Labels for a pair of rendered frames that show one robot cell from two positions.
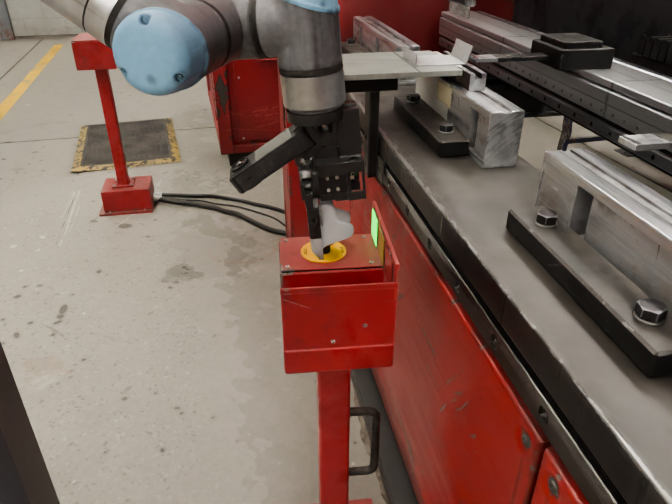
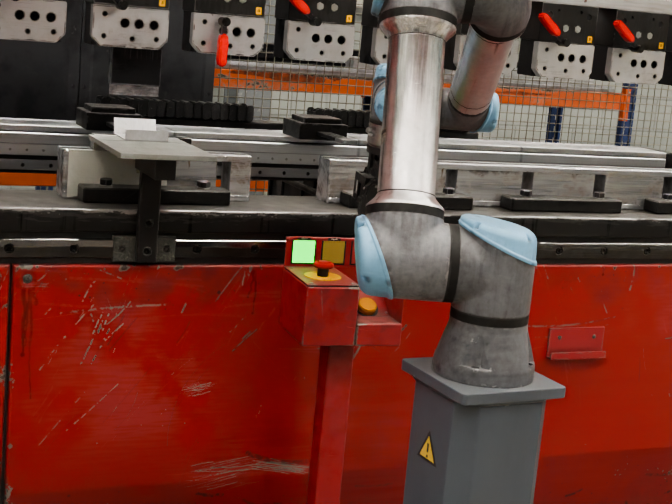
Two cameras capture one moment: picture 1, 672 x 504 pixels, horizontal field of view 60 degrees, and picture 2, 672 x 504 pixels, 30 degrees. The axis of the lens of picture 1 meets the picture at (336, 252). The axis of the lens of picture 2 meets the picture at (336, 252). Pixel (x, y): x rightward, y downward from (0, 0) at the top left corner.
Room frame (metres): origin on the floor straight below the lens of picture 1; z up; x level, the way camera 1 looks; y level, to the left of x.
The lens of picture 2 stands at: (1.34, 2.31, 1.29)
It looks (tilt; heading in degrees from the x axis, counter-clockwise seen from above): 11 degrees down; 256
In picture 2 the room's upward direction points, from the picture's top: 5 degrees clockwise
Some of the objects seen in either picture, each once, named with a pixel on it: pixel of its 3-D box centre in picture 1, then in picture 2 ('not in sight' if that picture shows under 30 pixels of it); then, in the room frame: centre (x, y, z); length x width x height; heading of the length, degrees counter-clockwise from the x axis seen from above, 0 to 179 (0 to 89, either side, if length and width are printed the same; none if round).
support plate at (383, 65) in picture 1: (379, 64); (150, 147); (1.12, -0.08, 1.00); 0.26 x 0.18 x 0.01; 100
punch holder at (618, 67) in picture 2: not in sight; (629, 46); (0.00, -0.44, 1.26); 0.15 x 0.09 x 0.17; 10
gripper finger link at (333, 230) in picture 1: (331, 232); not in sight; (0.68, 0.01, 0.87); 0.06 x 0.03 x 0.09; 96
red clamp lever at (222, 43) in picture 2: not in sight; (222, 41); (0.99, -0.19, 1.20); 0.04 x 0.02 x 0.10; 100
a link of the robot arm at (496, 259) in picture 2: not in sight; (490, 263); (0.68, 0.61, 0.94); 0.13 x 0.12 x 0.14; 168
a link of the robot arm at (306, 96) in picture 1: (313, 89); (385, 135); (0.69, 0.03, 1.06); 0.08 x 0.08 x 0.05
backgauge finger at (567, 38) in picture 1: (535, 51); (116, 120); (1.17, -0.39, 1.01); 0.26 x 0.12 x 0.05; 100
